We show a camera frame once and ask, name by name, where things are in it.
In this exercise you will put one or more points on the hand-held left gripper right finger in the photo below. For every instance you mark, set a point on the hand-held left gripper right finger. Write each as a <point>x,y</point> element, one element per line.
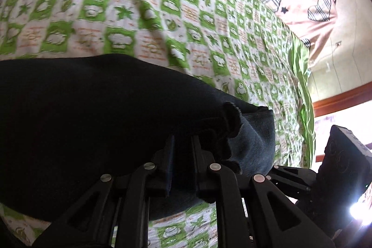
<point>195,155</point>

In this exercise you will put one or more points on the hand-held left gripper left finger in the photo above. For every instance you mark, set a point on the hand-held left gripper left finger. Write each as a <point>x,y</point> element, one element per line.
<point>169,162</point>

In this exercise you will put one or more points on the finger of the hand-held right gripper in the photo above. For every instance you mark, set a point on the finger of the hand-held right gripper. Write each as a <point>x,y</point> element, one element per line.
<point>290,176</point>

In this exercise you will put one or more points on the dark blue pants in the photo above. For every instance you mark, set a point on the dark blue pants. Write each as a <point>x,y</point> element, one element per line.
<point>101,126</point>

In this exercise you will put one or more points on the brown wooden baseboard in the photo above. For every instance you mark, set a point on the brown wooden baseboard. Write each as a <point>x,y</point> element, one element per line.
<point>343,99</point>

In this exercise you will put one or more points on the green checkered bed sheet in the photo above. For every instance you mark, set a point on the green checkered bed sheet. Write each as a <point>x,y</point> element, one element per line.
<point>162,18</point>

